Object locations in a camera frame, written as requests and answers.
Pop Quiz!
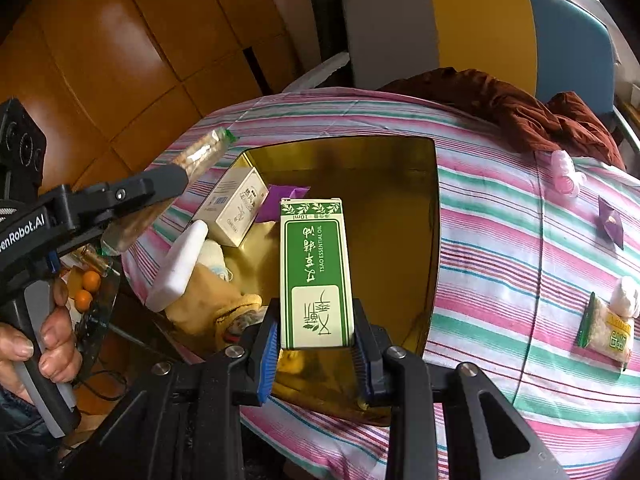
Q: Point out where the white face mask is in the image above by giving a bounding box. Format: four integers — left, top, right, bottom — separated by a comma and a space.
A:
202, 240, 236, 281

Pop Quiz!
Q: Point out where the small purple packet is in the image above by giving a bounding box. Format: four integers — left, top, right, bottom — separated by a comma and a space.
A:
598, 196, 625, 250

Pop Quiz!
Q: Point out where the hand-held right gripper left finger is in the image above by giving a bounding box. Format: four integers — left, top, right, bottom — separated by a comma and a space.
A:
65, 297, 281, 480

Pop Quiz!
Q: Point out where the green and white box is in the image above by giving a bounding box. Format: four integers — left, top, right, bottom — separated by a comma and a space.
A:
277, 197, 357, 351

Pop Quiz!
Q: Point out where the white crumpled tissue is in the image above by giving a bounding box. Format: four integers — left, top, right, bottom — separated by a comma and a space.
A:
611, 275, 640, 318

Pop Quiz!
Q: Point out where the wooden wardrobe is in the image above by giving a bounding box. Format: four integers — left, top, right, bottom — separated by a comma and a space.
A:
0, 0, 326, 201

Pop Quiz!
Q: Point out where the white carton box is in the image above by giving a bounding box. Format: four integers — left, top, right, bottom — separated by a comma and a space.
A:
192, 166, 268, 248

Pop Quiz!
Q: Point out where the brown blanket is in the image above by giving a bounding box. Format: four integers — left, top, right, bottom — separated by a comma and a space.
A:
377, 67, 626, 171

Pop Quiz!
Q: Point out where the white bottle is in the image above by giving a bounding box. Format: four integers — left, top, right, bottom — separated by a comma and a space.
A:
146, 221, 210, 313

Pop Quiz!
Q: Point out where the person's left forearm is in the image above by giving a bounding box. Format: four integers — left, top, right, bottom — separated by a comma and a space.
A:
0, 385, 63, 468

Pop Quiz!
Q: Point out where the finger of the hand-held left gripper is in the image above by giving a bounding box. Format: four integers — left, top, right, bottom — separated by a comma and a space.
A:
50, 164, 191, 241

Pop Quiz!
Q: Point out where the clear tube packet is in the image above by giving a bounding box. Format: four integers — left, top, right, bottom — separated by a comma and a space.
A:
102, 129, 236, 256

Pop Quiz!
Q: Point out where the white bed rail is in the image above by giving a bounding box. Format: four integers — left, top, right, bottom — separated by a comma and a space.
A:
282, 51, 351, 93

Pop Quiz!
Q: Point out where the black bed post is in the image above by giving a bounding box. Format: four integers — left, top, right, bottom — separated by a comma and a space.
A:
306, 0, 353, 88

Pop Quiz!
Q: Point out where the grey yellow blue headboard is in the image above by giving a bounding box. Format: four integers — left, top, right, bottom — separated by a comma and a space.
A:
341, 0, 616, 116

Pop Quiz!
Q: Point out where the gold tin box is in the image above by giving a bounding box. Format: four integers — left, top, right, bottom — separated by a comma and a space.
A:
150, 136, 441, 426

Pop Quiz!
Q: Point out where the yellow cloth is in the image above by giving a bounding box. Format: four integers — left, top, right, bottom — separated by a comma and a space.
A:
165, 262, 266, 351

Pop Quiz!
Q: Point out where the person's left hand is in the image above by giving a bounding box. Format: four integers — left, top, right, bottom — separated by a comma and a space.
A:
0, 277, 83, 406

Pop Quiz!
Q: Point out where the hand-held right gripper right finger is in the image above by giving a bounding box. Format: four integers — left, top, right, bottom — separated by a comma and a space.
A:
350, 297, 571, 480

